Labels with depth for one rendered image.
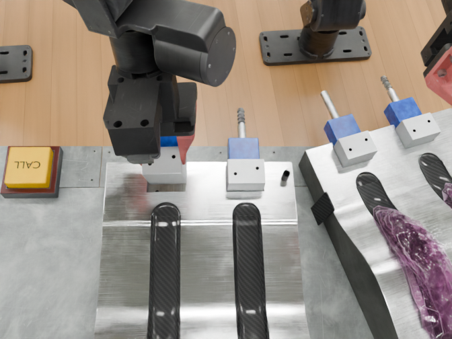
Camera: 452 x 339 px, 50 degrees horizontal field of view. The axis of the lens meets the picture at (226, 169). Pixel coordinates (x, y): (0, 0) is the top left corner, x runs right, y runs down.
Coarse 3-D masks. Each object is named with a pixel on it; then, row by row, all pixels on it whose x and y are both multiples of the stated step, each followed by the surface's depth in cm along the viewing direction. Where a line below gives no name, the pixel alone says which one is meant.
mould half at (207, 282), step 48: (144, 192) 66; (192, 192) 66; (240, 192) 67; (288, 192) 67; (144, 240) 64; (192, 240) 64; (288, 240) 65; (144, 288) 61; (192, 288) 62; (288, 288) 63; (96, 336) 58; (144, 336) 58; (192, 336) 58; (288, 336) 59
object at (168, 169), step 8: (160, 144) 63; (168, 144) 63; (176, 144) 63; (168, 152) 61; (176, 152) 61; (160, 160) 61; (168, 160) 61; (176, 160) 61; (144, 168) 61; (152, 168) 61; (160, 168) 61; (168, 168) 61; (176, 168) 61; (184, 168) 64; (144, 176) 62; (152, 176) 62; (160, 176) 62; (168, 176) 62; (176, 176) 62; (184, 176) 64; (152, 184) 66
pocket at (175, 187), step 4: (148, 184) 69; (156, 184) 69; (160, 184) 69; (164, 184) 70; (168, 184) 70; (172, 184) 70; (176, 184) 70; (180, 184) 70; (184, 184) 70; (148, 188) 69; (152, 188) 69; (156, 188) 69; (160, 188) 69; (164, 188) 69; (168, 188) 69; (172, 188) 69; (176, 188) 69; (180, 188) 69; (184, 188) 69
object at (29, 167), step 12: (12, 156) 73; (24, 156) 73; (36, 156) 73; (48, 156) 73; (12, 168) 72; (24, 168) 72; (36, 168) 72; (48, 168) 73; (12, 180) 71; (24, 180) 71; (36, 180) 71; (48, 180) 73
